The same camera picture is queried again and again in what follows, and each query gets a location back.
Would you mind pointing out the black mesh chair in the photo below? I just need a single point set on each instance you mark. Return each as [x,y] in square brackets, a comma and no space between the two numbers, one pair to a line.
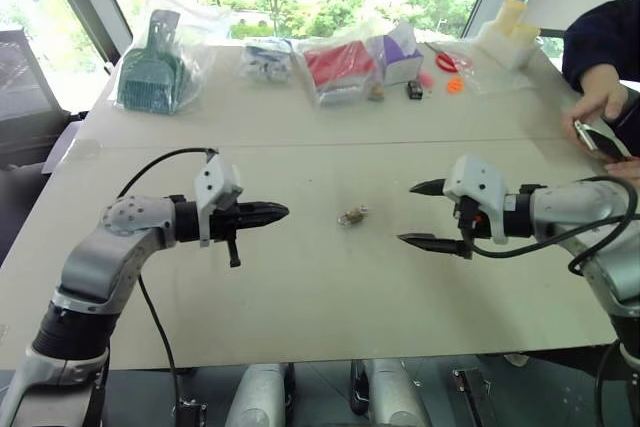
[25,97]

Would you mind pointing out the green scoop in plastic bag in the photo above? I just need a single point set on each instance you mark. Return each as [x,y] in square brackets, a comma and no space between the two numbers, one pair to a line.
[150,72]

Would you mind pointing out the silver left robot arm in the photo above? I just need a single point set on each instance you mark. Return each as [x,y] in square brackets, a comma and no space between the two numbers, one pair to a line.
[95,257]

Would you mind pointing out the white foam packaging block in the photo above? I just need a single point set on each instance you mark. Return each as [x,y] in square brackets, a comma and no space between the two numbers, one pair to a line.
[510,32]

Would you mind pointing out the white black smartphone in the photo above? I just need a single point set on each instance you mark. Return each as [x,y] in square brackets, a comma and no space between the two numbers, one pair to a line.
[602,139]

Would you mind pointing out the blue white packet bag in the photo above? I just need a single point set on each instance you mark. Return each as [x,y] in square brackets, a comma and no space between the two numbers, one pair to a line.
[267,59]

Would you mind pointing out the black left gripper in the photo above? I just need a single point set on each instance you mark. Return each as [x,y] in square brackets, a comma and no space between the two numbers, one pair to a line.
[226,225]

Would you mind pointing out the small clear brown item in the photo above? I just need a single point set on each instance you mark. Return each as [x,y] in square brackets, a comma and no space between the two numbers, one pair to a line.
[376,92]

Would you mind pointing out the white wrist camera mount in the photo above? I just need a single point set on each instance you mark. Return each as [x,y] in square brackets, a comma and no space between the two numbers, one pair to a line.
[216,188]
[475,187]

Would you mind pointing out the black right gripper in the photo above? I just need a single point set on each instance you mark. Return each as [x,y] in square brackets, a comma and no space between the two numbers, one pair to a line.
[471,227]

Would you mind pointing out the person's bare hand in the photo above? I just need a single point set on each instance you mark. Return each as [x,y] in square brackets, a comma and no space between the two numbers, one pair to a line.
[595,104]
[625,166]

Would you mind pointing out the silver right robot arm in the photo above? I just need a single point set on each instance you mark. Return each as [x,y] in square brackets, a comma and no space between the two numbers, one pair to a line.
[580,212]

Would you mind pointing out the small black box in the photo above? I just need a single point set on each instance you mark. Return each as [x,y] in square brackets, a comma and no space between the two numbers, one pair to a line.
[415,90]

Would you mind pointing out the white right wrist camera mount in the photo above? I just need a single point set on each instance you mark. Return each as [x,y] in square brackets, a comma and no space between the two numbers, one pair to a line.
[475,187]

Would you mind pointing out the dark window frame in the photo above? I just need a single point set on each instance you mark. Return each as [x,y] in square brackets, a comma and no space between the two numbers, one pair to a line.
[95,22]

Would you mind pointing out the small brass padlock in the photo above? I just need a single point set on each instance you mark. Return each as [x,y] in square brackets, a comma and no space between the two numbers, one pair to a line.
[350,218]

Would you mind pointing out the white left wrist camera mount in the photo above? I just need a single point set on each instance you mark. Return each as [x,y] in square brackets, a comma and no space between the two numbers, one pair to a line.
[216,188]

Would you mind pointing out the orange round plastic piece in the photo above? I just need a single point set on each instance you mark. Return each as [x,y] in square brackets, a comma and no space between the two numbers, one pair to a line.
[456,86]

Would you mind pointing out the silver rounded robot leg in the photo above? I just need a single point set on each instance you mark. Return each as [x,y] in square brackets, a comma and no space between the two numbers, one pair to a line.
[260,394]
[395,392]

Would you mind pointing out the purple white tissue box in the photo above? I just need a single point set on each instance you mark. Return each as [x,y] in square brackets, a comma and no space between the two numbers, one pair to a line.
[400,54]

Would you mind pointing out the black bracket under table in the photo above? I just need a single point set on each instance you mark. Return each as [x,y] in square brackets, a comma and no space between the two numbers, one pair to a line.
[472,394]

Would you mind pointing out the pink small object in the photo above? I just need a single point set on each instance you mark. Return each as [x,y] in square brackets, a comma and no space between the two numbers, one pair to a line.
[426,79]

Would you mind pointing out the dark blue sleeved forearm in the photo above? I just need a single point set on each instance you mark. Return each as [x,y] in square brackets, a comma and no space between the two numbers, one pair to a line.
[600,42]

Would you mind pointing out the red pack in plastic bag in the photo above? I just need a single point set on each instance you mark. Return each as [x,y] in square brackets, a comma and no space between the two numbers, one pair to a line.
[340,69]

